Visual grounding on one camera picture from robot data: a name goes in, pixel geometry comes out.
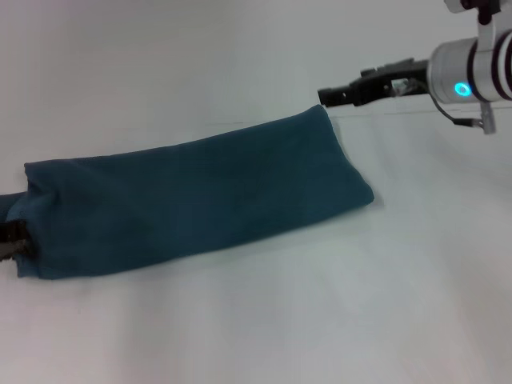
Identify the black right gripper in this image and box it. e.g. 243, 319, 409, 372
317, 58, 431, 109

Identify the teal blue shirt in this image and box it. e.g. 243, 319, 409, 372
0, 104, 375, 281

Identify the metal right wrist connector plug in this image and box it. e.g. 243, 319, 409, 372
392, 78, 418, 98

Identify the dark right wrist cable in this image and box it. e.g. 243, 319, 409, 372
430, 97, 460, 123

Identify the metal right flange connector post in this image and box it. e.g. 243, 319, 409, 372
454, 102, 498, 135

